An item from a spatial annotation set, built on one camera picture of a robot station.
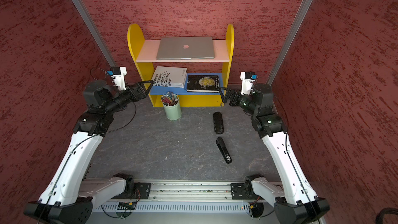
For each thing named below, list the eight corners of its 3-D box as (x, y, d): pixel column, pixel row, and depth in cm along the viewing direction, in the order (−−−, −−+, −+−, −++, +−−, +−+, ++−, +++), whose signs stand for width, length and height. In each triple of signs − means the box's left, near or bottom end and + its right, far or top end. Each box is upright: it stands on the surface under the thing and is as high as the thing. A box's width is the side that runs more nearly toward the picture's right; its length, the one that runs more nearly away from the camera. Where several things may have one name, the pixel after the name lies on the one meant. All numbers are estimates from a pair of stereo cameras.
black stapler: (226, 164, 85) (227, 161, 81) (215, 141, 93) (216, 138, 89) (231, 162, 85) (232, 159, 82) (220, 139, 94) (221, 136, 90)
